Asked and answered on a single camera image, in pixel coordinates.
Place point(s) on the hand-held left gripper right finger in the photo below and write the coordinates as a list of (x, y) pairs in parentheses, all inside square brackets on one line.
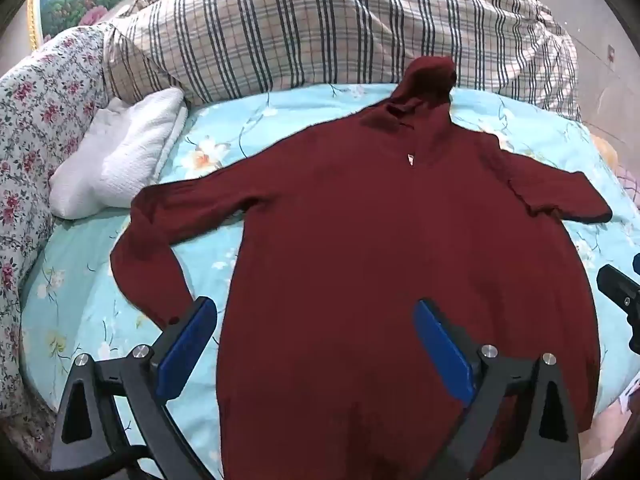
[(442, 347)]

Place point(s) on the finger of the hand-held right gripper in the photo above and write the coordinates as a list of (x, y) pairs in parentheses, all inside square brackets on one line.
[(622, 295)]

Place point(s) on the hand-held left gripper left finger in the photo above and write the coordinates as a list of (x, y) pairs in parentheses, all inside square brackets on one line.
[(186, 347)]

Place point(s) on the dark red knitted sweater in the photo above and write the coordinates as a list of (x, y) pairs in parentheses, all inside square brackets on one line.
[(350, 235)]

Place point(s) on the orange pink cloth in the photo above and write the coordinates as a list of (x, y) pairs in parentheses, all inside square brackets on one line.
[(617, 170)]

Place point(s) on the light blue floral bed sheet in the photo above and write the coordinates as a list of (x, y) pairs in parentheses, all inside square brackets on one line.
[(75, 285)]

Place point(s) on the white folded towel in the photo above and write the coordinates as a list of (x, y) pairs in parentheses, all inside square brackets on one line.
[(120, 160)]

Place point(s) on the pink floral quilt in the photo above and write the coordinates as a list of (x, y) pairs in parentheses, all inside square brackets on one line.
[(35, 125)]

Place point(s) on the plaid checked quilt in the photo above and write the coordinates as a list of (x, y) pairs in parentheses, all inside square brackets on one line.
[(300, 25)]

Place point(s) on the gold framed landscape painting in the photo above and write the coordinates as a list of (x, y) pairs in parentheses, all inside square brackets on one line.
[(65, 0)]

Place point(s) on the wall socket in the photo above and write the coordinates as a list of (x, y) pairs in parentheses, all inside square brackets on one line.
[(611, 53)]

